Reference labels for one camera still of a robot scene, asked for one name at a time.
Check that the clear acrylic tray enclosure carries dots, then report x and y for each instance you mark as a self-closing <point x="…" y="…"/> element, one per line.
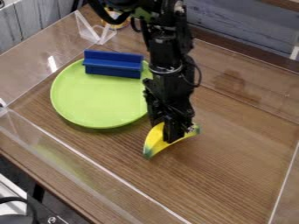
<point x="233" y="175"/>

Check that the yellow toy banana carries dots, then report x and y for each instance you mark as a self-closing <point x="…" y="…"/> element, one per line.
<point x="156" y="143"/>

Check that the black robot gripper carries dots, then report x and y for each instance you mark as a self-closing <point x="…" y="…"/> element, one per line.
<point x="168" y="93"/>

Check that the green round plate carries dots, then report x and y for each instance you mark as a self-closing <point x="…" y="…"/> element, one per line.
<point x="98" y="101"/>

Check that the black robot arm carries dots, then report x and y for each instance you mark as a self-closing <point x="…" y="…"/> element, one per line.
<point x="169" y="42"/>

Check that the black box with knob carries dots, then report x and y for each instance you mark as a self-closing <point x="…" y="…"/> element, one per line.
<point x="57" y="213"/>

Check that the blue plastic block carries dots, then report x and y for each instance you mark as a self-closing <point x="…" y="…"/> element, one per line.
<point x="118" y="64"/>

